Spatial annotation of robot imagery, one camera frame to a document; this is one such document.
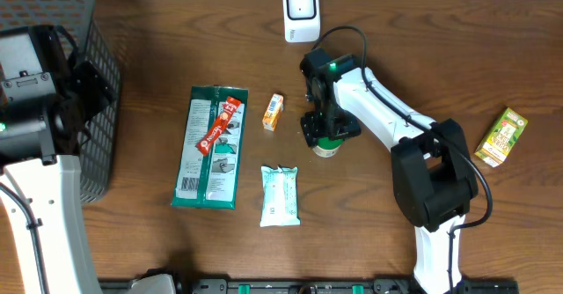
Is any green lid jar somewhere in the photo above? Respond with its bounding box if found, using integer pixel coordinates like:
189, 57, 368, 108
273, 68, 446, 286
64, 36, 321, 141
312, 137, 344, 158

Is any green tea carton box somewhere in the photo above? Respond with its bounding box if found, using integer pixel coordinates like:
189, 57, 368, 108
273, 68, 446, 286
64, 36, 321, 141
474, 107, 528, 167

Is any green white package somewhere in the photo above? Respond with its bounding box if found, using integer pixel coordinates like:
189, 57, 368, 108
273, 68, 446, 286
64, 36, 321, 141
172, 86, 249, 209

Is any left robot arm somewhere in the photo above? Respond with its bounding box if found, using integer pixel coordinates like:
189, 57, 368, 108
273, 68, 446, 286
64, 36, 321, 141
1, 25, 117, 293

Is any grey plastic mesh basket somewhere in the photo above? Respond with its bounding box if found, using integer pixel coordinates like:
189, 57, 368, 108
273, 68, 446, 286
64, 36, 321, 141
1, 0, 122, 204

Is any light blue wipes pack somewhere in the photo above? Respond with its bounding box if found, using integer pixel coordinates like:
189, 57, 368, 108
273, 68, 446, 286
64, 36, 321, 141
260, 165, 301, 227

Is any orange snack packet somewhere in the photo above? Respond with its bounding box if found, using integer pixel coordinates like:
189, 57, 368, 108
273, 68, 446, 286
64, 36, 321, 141
262, 93, 284, 131

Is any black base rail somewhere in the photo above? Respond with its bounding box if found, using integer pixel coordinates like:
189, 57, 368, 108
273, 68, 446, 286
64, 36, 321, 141
99, 277, 518, 294

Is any red Nescafe coffee stick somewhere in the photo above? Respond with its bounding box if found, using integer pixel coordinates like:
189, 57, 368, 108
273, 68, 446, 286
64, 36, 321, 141
195, 96, 242, 156

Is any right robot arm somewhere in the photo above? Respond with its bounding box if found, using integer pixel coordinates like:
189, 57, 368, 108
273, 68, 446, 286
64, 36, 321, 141
300, 48, 478, 293

